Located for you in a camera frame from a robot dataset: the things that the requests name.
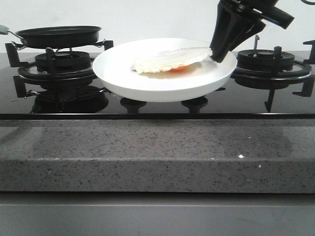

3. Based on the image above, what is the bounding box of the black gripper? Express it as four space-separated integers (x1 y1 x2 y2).
210 0 294 62

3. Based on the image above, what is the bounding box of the fried egg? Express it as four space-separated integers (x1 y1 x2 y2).
133 47 212 74

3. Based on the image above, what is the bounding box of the white plate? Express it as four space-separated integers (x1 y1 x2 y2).
92 37 237 103

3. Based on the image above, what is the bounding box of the black frying pan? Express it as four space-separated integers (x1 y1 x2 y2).
0 25 101 49

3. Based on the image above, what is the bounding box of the right black gas burner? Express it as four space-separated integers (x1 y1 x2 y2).
237 49 295 71

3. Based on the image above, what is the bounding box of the black gas burner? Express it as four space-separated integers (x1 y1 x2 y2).
237 49 295 71
35 51 91 73

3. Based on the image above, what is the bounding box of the right black pan support grate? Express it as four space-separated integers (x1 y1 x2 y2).
202 41 315 115

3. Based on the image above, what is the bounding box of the black pan support grate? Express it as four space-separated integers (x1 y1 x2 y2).
202 41 315 115
4 40 117 99

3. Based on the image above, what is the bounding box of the left black gas burner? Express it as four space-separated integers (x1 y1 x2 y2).
35 51 91 73

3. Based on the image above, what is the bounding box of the left black pan support grate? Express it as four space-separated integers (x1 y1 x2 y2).
4 40 117 99

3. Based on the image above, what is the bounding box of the black glass cooktop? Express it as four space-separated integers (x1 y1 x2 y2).
0 53 315 120

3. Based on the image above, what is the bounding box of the wire pan support ring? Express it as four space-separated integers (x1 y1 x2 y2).
11 39 107 54

